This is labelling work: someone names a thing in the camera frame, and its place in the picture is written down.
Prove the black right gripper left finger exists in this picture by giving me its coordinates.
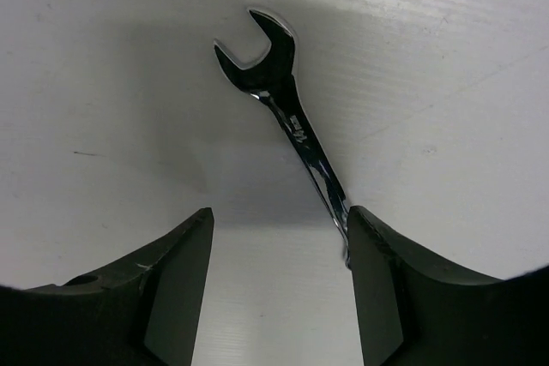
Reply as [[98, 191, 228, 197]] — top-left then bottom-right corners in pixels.
[[1, 207, 214, 365]]

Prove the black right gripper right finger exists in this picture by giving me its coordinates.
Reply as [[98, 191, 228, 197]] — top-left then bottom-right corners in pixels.
[[348, 206, 548, 365]]

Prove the silver wrench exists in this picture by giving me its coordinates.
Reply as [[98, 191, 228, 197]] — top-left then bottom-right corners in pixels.
[[214, 6, 351, 268]]

